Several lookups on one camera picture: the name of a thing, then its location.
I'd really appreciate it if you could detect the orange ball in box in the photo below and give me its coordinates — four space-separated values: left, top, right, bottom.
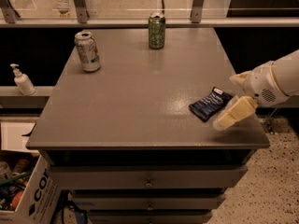
11 191 23 209

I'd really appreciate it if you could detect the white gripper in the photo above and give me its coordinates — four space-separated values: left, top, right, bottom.
213 61 290 131

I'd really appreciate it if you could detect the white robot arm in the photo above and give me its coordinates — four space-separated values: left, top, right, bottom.
213 50 299 131

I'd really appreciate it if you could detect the bottom grey drawer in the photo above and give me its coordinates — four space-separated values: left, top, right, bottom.
89 211 212 224

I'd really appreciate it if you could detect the white cardboard box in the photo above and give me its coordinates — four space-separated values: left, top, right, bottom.
0 151 61 224

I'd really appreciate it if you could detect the blue rxbar blueberry wrapper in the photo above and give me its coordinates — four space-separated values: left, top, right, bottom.
189 87 233 122

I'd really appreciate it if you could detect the grey metal railing post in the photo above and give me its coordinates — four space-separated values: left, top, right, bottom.
0 0 21 23
191 0 204 23
73 0 89 23

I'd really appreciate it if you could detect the white pump lotion bottle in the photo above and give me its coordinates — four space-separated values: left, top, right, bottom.
10 63 36 96

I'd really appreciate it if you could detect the grey drawer cabinet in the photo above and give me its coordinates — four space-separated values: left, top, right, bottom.
25 27 271 224

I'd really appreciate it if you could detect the green stick in box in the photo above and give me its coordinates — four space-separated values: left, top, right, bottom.
0 171 33 187

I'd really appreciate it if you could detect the middle grey drawer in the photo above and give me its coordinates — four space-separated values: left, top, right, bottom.
73 194 225 211

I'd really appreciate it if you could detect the grey drawer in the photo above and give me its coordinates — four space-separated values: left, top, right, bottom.
73 194 225 211
50 165 248 189
89 211 212 224

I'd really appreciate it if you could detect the white 7up can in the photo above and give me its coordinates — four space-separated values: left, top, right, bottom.
74 32 101 72

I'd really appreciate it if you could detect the green soda can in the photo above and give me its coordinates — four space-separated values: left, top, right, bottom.
149 13 165 49

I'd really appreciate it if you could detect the top grey drawer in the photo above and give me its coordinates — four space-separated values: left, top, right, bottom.
50 165 248 189

